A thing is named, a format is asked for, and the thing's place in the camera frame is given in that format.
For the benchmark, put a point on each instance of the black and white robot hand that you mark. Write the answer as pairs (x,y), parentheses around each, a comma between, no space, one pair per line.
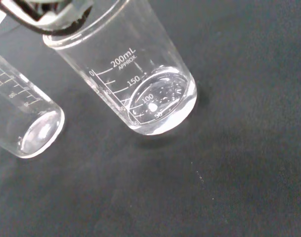
(54,18)

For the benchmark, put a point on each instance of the black bench cloth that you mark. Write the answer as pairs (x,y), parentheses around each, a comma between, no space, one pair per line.
(189,185)

